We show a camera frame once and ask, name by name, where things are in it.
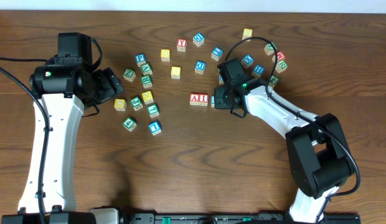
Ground red I block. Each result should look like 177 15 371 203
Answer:
199 94 209 106

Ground red A block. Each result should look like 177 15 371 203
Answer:
189 93 200 106

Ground blue 2 block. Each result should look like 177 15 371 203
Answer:
211 95 215 108

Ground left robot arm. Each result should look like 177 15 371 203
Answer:
1 32 123 223

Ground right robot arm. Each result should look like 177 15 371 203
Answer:
215 58 360 223

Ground blue P block centre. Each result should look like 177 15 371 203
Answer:
219 75 224 85

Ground blue p block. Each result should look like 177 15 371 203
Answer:
219 75 224 85
135 54 147 67

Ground yellow G block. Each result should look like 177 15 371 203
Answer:
114 99 126 111

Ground green Z block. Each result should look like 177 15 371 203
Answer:
123 68 136 82

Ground green J block left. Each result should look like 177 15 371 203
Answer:
130 96 143 111

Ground green j block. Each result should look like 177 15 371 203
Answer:
269 75 280 88
130 96 143 111

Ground blue D block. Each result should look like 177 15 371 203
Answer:
195 61 206 75

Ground blue X block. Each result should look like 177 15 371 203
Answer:
241 54 254 68

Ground blue H block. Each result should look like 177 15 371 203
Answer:
252 65 265 78

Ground blue L block upper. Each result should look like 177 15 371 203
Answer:
211 47 224 61

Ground blue l block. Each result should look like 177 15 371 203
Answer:
148 121 162 136
211 47 224 61

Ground green R block left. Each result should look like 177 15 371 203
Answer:
141 75 153 89

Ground green r block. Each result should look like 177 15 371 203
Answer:
275 60 288 73
141 75 153 89

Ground blue P block left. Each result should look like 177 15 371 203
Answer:
135 54 147 67

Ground green 4 block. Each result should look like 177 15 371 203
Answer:
122 117 137 132

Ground yellow K block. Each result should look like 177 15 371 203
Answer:
141 90 154 105

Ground green V block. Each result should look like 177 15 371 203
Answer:
141 63 153 75

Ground green J block right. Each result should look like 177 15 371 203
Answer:
269 75 280 88

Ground yellow block centre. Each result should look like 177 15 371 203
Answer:
171 66 181 79

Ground green L block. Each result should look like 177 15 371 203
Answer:
147 104 159 118

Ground green R block right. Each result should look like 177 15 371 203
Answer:
275 60 288 73

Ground green N block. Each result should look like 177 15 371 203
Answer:
264 42 277 55

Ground yellow S block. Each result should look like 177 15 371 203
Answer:
242 28 253 40

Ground red W block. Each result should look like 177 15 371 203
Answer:
272 51 286 62

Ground blue L block near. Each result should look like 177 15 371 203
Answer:
148 121 162 136

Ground red Y block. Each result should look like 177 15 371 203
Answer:
177 39 187 52

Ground yellow block upper left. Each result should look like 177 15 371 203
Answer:
161 49 171 62

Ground right black cable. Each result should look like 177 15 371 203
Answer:
224 36 361 222

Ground black cable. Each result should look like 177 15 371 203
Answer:
224 36 361 222
0 55 54 224

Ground left black cable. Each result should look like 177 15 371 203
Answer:
0 55 54 224

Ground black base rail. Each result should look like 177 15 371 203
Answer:
127 212 362 224

